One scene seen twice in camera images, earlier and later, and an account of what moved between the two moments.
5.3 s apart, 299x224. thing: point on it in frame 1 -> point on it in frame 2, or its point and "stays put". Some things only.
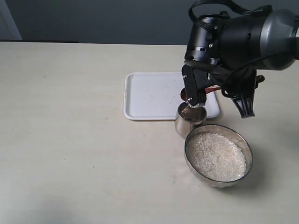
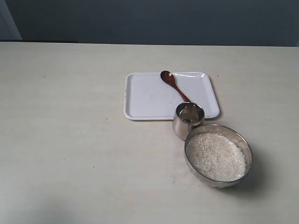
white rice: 216,157 stays put
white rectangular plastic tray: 149,95 stays put
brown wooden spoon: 259,79 -> 168,77
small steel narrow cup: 188,118 stays put
